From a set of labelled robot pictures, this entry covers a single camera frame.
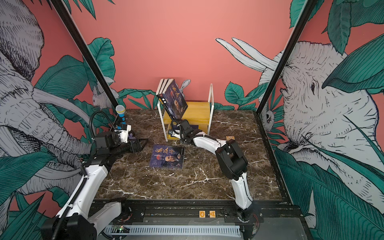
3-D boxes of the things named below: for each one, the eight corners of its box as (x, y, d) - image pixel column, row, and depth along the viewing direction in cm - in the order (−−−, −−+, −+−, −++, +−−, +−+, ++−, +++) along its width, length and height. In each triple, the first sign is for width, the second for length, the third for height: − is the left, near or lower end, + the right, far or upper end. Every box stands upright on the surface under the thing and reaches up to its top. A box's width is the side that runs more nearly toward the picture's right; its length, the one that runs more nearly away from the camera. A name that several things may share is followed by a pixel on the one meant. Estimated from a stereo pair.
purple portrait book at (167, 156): (149, 168, 92) (148, 166, 89) (154, 146, 102) (153, 144, 100) (183, 168, 92) (183, 166, 90) (184, 146, 102) (184, 144, 100)
